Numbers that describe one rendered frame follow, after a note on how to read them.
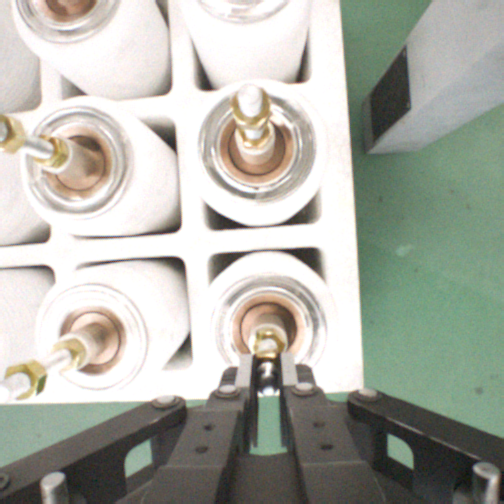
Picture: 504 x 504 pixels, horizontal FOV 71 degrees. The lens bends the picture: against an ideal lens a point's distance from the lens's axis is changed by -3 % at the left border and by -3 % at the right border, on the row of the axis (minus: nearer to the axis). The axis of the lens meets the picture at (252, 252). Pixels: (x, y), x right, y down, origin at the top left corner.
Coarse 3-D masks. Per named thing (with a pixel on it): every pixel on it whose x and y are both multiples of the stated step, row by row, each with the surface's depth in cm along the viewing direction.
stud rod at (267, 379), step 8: (264, 344) 19; (272, 344) 19; (264, 368) 16; (272, 368) 16; (264, 376) 15; (272, 376) 15; (264, 384) 15; (272, 384) 15; (264, 392) 15; (272, 392) 15
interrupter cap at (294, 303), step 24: (240, 288) 24; (264, 288) 23; (288, 288) 23; (216, 312) 24; (240, 312) 24; (264, 312) 24; (288, 312) 24; (312, 312) 23; (216, 336) 24; (240, 336) 24; (288, 336) 24; (312, 336) 23; (312, 360) 23
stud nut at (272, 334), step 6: (264, 330) 21; (270, 330) 20; (258, 336) 20; (264, 336) 20; (270, 336) 20; (276, 336) 20; (258, 342) 20; (276, 342) 20; (282, 342) 20; (252, 348) 20; (258, 348) 20; (282, 348) 20
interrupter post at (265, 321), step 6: (258, 318) 23; (264, 318) 22; (270, 318) 22; (276, 318) 23; (252, 324) 24; (258, 324) 21; (264, 324) 21; (270, 324) 21; (276, 324) 21; (282, 324) 23; (252, 330) 21; (258, 330) 21; (276, 330) 21; (282, 330) 21; (252, 336) 21; (282, 336) 21; (252, 342) 21
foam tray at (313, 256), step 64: (0, 0) 31; (320, 0) 30; (192, 64) 30; (320, 64) 30; (192, 192) 31; (320, 192) 31; (0, 256) 32; (64, 256) 32; (128, 256) 31; (192, 256) 31; (320, 256) 34; (192, 320) 31; (192, 384) 32; (320, 384) 31
